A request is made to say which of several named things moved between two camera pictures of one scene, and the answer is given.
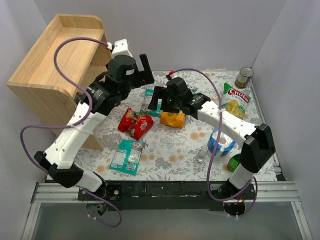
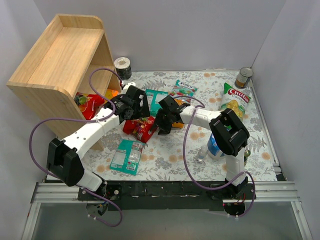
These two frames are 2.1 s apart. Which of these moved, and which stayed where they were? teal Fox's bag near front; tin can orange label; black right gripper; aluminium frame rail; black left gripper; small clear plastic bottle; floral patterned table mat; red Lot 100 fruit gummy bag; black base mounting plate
Moved: black left gripper; red Lot 100 fruit gummy bag; black right gripper
Stayed: black base mounting plate; floral patterned table mat; aluminium frame rail; tin can orange label; small clear plastic bottle; teal Fox's bag near front
